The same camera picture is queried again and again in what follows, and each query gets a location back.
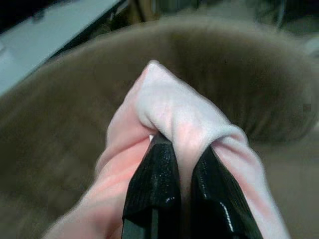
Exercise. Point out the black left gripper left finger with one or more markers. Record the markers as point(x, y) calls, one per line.
point(152, 189)

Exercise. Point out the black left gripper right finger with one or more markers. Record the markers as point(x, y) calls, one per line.
point(216, 199)

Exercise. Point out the pink plush pillow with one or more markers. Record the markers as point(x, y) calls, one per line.
point(169, 107)

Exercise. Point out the brown round suede sofa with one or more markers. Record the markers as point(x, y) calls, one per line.
point(62, 112)

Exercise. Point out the white flat panel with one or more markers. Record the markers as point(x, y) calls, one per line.
point(37, 37)

